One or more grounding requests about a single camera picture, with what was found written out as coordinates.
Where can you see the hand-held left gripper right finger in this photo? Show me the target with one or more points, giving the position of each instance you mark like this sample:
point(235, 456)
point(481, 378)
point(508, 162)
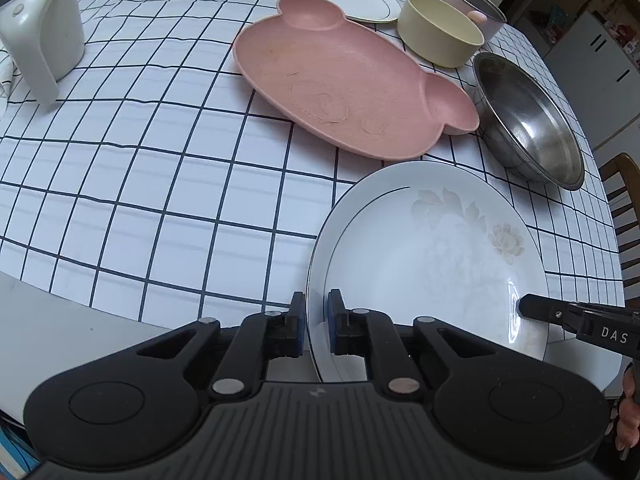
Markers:
point(334, 325)

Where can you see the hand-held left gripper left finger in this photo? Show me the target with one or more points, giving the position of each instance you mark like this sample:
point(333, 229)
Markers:
point(299, 327)

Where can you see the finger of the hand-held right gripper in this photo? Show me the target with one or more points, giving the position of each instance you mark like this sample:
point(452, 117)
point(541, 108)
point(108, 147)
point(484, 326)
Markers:
point(542, 309)

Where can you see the large white floral plate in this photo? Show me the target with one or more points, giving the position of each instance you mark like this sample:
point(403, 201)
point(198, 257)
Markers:
point(425, 270)

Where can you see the wide stainless steel bowl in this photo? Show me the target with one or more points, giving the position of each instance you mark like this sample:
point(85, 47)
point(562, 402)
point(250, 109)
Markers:
point(525, 120)

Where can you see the person's right hand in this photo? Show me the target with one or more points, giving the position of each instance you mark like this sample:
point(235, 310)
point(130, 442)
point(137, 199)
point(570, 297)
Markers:
point(630, 410)

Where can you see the wooden chair with black cushion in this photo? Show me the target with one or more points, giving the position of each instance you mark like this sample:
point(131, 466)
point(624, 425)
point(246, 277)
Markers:
point(625, 195)

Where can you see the white grid-pattern tablecloth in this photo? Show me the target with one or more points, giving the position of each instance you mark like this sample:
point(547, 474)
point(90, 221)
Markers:
point(150, 185)

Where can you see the white cabinet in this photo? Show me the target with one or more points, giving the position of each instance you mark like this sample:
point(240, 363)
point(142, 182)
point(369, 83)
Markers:
point(585, 75)

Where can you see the grey flat panel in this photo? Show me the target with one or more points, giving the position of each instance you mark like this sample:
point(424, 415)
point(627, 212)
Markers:
point(60, 330)

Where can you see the pink bear-shaped plate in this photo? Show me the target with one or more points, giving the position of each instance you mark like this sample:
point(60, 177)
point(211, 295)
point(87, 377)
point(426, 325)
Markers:
point(325, 75)

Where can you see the cream bowl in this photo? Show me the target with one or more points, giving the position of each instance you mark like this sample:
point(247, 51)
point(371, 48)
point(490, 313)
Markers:
point(435, 35)

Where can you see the white kettle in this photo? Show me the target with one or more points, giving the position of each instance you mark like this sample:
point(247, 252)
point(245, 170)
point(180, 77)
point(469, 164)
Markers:
point(45, 35)

